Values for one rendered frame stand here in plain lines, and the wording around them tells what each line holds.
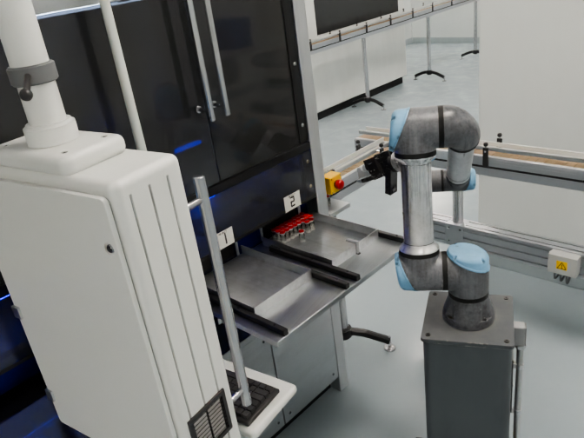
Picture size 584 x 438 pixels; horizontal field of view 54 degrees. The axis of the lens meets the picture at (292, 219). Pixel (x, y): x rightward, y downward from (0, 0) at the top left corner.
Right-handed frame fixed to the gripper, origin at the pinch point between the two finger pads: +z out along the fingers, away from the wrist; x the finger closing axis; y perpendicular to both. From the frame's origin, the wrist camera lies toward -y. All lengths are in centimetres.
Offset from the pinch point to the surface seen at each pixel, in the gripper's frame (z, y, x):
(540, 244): -19, -61, -68
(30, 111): -44, 47, 120
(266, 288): 2, -16, 59
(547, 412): -15, -120, -30
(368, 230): -5.0, -16.7, 12.1
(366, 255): -11.4, -22.0, 24.3
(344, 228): 5.8, -13.4, 12.1
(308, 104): -2.1, 33.9, 10.5
